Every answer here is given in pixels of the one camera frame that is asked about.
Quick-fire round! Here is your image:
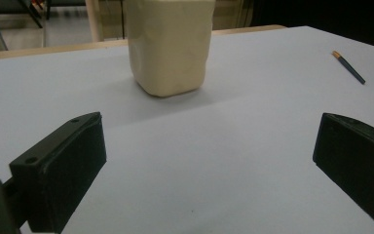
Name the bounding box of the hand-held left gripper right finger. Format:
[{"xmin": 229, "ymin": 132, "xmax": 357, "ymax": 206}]
[{"xmin": 312, "ymin": 112, "xmax": 374, "ymax": 234}]

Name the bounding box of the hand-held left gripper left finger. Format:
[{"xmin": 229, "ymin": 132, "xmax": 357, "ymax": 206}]
[{"xmin": 1, "ymin": 111, "xmax": 108, "ymax": 234}]

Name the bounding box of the cream soft container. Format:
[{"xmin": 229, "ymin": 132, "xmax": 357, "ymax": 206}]
[{"xmin": 122, "ymin": 0, "xmax": 216, "ymax": 98}]

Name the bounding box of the dark blue pencil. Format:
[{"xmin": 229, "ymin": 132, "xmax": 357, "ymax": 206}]
[{"xmin": 331, "ymin": 50, "xmax": 367, "ymax": 86}]

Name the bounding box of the white table sheet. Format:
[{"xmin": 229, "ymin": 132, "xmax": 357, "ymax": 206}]
[{"xmin": 0, "ymin": 25, "xmax": 374, "ymax": 234}]

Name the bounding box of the metal stand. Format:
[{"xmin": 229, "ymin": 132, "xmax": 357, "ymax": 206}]
[{"xmin": 0, "ymin": 0, "xmax": 52, "ymax": 29}]

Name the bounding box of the pale wooden post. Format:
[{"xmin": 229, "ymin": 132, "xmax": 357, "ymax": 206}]
[{"xmin": 85, "ymin": 0, "xmax": 105, "ymax": 43}]

